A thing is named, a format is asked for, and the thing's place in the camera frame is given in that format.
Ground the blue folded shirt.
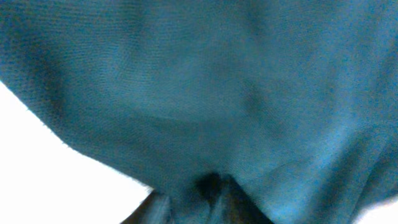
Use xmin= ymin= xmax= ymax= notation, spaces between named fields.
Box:
xmin=1 ymin=0 xmax=397 ymax=223

